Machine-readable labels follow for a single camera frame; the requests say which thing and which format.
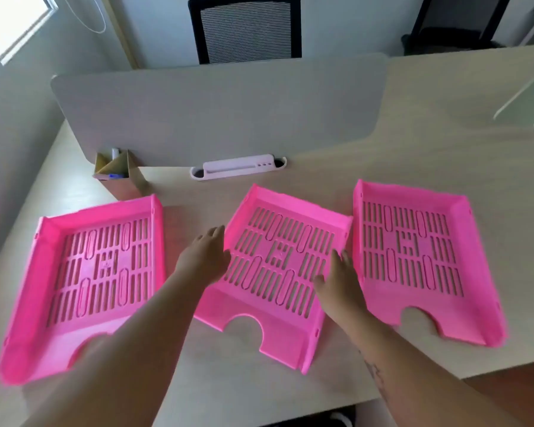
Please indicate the person's right thumb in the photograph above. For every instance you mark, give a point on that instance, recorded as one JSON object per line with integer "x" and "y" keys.
{"x": 321, "y": 282}

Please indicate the person's right hand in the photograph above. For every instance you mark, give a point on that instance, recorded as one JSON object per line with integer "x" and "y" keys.
{"x": 343, "y": 293}

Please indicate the person's left fingers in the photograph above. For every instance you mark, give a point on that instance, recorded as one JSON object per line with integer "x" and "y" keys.
{"x": 214, "y": 237}

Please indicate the person's left forearm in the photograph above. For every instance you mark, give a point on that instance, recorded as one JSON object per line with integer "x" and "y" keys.
{"x": 129, "y": 351}

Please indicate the black mesh office chair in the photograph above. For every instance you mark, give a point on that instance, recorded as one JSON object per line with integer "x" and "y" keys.
{"x": 247, "y": 31}

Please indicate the window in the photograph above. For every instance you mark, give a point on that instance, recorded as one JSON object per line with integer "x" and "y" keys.
{"x": 13, "y": 22}

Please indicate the grey desk divider panel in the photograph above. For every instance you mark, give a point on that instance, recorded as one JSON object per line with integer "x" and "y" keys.
{"x": 218, "y": 111}

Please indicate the person's left hand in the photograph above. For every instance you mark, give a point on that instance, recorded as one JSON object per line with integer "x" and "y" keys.
{"x": 202, "y": 260}

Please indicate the brown cardboard pen holder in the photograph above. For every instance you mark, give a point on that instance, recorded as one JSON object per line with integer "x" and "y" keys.
{"x": 127, "y": 180}

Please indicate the pink plastic letter tray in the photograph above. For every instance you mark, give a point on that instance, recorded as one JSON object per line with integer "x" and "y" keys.
{"x": 276, "y": 262}
{"x": 418, "y": 253}
{"x": 93, "y": 266}

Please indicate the person's right forearm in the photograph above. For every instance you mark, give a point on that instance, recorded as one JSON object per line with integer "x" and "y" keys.
{"x": 409, "y": 377}

